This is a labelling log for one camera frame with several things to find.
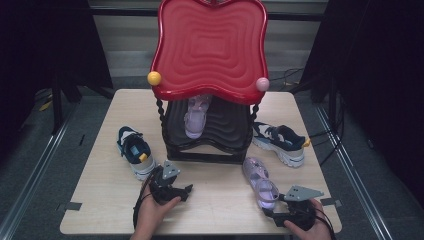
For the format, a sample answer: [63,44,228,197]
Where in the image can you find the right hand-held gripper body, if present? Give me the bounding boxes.
[273,185,325,232]

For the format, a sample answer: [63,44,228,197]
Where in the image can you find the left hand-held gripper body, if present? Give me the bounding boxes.
[148,159,183,205]

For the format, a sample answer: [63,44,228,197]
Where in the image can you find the purple glitter sandal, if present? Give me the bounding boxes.
[183,94,212,140]
[242,157,281,211]

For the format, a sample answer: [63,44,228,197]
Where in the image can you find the navy and white sneaker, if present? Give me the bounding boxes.
[252,121,312,168]
[116,125,158,181]

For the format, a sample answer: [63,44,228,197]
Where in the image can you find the red and black shoe rack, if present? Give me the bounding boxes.
[147,0,271,165]

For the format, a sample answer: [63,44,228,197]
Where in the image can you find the person's right hand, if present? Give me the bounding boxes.
[283,198,333,240]

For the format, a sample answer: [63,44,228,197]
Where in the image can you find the person's left hand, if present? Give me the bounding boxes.
[130,179,183,234]

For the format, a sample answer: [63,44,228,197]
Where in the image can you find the black metal stand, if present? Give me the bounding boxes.
[327,79,338,134]
[50,87,65,135]

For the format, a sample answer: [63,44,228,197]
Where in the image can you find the dark curtain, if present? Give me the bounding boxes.
[299,0,424,208]
[0,0,114,158]

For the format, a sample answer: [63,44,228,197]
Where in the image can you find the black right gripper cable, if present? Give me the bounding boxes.
[312,205,336,240]

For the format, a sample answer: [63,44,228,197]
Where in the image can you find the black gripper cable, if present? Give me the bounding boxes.
[312,205,336,240]
[132,165,162,230]

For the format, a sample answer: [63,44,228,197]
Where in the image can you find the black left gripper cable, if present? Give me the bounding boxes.
[132,165,162,230]

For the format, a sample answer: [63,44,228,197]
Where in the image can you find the metal floor rail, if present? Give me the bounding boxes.
[0,104,78,240]
[314,105,395,240]

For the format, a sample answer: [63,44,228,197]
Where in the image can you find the black floor cables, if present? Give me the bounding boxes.
[269,67,346,168]

